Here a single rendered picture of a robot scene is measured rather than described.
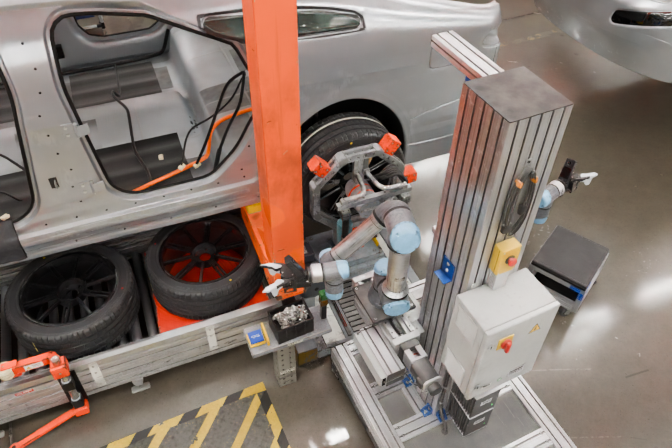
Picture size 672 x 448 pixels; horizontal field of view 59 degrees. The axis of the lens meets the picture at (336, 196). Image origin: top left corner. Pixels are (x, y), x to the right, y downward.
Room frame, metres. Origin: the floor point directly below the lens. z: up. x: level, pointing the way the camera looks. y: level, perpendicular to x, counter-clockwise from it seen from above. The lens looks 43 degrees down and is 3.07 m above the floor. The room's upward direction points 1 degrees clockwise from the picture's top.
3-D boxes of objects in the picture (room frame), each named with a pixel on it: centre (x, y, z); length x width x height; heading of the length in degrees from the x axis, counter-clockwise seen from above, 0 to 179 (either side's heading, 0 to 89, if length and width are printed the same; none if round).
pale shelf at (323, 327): (1.81, 0.23, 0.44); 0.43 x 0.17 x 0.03; 113
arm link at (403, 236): (1.62, -0.26, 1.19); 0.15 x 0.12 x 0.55; 11
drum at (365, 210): (2.40, -0.14, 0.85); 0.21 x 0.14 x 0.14; 23
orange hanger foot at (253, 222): (2.35, 0.39, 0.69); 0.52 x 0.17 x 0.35; 23
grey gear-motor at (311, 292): (2.37, 0.18, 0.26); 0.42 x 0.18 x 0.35; 23
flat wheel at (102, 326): (2.01, 1.42, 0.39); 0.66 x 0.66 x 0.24
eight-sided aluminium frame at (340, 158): (2.47, -0.12, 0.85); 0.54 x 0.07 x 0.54; 113
